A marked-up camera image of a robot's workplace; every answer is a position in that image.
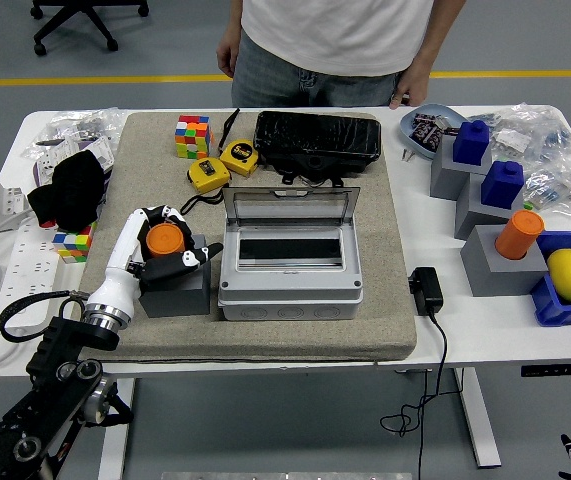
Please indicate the blue block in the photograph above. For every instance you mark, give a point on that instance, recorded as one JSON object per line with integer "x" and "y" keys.
{"x": 501, "y": 185}
{"x": 471, "y": 142}

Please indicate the white table leg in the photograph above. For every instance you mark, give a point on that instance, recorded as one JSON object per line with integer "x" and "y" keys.
{"x": 475, "y": 420}
{"x": 115, "y": 430}

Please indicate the black desk control panel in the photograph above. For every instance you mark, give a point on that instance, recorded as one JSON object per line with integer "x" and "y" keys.
{"x": 560, "y": 370}

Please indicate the grey electrical box clear lid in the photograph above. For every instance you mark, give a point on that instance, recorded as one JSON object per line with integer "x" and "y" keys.
{"x": 290, "y": 300}

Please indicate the black cloth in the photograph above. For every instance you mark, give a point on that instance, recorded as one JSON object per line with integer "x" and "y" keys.
{"x": 70, "y": 190}

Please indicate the person's right hand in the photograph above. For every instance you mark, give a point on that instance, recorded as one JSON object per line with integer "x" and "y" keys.
{"x": 227, "y": 57}

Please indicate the person's left forearm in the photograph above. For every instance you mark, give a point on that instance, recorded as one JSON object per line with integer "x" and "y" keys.
{"x": 440, "y": 30}

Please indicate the black office chair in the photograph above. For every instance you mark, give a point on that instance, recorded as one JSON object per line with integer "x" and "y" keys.
{"x": 40, "y": 48}

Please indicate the small metal pins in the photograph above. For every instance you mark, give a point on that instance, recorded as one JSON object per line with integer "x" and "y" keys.
{"x": 407, "y": 154}

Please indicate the small yellow tape measure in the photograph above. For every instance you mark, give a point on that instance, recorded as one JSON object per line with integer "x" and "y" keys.
{"x": 207, "y": 175}

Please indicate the clear bag white connectors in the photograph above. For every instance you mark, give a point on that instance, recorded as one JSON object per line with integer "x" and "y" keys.
{"x": 510, "y": 140}

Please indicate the colourful puzzle cube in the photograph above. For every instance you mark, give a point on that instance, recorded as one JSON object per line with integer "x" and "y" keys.
{"x": 72, "y": 245}
{"x": 192, "y": 135}

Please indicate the white wall socket plates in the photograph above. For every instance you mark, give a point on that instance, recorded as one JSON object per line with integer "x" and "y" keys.
{"x": 95, "y": 150}

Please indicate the clear bag blue parts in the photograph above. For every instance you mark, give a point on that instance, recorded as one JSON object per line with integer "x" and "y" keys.
{"x": 560, "y": 140}

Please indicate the person's right forearm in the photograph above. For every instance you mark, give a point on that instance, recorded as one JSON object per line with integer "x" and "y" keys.
{"x": 232, "y": 20}

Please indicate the blue plastic bin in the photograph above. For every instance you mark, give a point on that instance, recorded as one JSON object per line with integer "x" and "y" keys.
{"x": 550, "y": 305}

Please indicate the yellow tape measure black label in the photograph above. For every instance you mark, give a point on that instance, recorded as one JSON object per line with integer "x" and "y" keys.
{"x": 239, "y": 155}

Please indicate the person's left hand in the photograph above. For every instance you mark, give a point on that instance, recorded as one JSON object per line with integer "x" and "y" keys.
{"x": 412, "y": 87}

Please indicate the white power strip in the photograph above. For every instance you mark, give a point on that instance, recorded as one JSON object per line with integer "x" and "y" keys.
{"x": 30, "y": 270}

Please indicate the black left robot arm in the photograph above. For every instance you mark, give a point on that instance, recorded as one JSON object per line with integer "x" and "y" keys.
{"x": 65, "y": 340}

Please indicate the person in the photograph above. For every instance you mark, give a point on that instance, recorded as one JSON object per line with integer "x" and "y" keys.
{"x": 325, "y": 35}

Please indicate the black plastic tray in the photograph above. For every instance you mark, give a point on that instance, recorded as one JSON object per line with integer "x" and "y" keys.
{"x": 315, "y": 135}

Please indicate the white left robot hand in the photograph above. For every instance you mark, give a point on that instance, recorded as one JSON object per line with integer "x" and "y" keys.
{"x": 120, "y": 270}

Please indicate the grey-brown mat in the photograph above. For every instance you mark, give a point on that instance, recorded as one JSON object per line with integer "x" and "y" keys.
{"x": 265, "y": 340}

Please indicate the orange cylinder battery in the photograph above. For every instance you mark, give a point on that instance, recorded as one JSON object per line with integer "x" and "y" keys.
{"x": 165, "y": 240}
{"x": 520, "y": 232}

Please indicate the pale blue dish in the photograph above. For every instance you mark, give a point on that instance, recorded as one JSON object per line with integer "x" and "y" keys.
{"x": 406, "y": 130}

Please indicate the grey cube holder with hole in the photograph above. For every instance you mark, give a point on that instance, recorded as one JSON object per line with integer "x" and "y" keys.
{"x": 180, "y": 300}
{"x": 495, "y": 275}

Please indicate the black power adapter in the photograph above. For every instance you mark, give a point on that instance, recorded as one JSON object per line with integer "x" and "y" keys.
{"x": 427, "y": 292}

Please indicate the dark snack packets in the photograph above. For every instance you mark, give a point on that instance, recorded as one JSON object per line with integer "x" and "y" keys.
{"x": 427, "y": 131}

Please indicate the clear plastic parts bags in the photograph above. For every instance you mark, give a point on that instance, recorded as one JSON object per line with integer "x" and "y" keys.
{"x": 80, "y": 125}

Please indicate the yellow lemon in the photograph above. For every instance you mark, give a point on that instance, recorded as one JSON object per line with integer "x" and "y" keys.
{"x": 570, "y": 275}

